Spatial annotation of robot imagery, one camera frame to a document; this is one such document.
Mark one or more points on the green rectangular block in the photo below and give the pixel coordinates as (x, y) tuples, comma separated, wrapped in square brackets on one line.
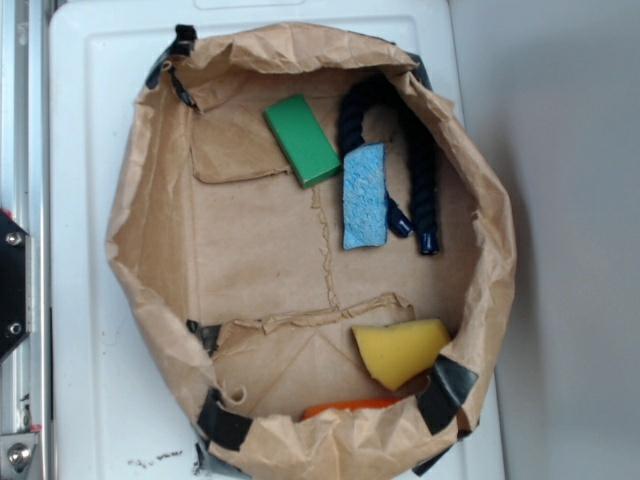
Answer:
[(302, 140)]

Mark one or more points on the aluminium frame rail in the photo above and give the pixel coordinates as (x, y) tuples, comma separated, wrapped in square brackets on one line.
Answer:
[(27, 450)]

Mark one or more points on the orange object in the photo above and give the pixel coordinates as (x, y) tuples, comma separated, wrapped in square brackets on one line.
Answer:
[(349, 405)]

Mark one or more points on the yellow sponge wedge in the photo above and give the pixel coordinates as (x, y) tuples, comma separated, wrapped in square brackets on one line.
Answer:
[(395, 354)]

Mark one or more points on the blue sponge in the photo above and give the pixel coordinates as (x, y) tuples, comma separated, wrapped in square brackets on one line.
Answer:
[(364, 197)]

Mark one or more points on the brown paper bag bin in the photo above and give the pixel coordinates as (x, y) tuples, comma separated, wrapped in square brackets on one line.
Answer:
[(237, 276)]

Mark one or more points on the black mounting plate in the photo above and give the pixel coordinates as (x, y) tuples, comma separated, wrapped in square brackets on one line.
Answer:
[(15, 285)]

